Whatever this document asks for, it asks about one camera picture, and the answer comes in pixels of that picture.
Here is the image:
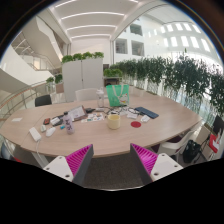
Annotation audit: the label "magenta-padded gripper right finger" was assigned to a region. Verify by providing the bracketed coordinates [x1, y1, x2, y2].
[129, 143, 184, 186]

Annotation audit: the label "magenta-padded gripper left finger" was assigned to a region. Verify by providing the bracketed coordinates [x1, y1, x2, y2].
[43, 143, 95, 187]

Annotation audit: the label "white plastic chair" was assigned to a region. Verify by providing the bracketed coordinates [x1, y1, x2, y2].
[156, 128, 198, 158]

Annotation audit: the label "white oval device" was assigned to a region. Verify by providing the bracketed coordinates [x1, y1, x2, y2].
[45, 126, 57, 138]

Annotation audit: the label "small white card box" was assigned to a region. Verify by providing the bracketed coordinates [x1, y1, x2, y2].
[50, 116, 61, 126]

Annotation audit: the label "colourful sticker sheet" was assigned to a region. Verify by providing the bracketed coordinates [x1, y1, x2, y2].
[81, 113, 106, 123]

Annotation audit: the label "black backpack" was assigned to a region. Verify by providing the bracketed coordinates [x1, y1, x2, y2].
[182, 139, 202, 164]

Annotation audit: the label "dark blue keyboard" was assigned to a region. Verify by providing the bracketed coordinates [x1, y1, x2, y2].
[134, 106, 160, 120]

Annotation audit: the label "open paper booklet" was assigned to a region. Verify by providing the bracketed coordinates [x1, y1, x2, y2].
[67, 105, 88, 122]

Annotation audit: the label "pale yellow mug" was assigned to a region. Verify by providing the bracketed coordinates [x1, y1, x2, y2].
[106, 114, 122, 130]

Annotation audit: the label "white power strip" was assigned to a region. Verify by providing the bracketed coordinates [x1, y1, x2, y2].
[28, 126, 42, 142]

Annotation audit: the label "clear plastic shaker bottle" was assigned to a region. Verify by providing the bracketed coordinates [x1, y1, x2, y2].
[96, 87, 105, 109]

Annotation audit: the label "black chair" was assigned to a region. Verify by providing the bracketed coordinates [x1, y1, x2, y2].
[34, 94, 53, 108]

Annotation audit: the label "green tote bag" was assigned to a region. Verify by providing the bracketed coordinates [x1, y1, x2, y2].
[105, 84, 130, 108]

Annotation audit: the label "red chair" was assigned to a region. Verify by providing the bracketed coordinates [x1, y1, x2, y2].
[208, 133, 223, 154]

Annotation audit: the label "white cabinet with plants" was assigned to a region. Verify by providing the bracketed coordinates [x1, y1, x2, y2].
[61, 51, 105, 103]

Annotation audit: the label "wooden planter with green plants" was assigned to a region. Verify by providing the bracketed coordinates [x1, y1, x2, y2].
[45, 73, 64, 94]

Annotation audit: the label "row of green potted trees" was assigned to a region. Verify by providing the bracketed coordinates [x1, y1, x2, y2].
[103, 49, 224, 118]

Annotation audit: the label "ceiling light strips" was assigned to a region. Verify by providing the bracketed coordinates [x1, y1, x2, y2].
[54, 0, 139, 40]

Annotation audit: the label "black cable tangle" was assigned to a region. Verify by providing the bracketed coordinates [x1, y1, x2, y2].
[94, 105, 136, 116]

